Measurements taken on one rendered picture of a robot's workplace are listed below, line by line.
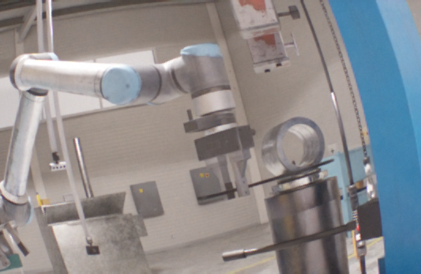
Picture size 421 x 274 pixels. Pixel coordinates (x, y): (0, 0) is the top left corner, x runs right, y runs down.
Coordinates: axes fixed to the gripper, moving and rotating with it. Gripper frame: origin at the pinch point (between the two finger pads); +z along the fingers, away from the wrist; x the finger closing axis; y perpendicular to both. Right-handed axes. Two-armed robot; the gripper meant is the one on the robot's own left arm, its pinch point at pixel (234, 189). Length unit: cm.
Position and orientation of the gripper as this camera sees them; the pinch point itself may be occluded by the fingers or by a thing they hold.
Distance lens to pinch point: 144.1
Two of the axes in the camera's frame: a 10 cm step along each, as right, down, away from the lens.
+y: 6.6, -1.0, 7.5
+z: 2.4, 9.7, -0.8
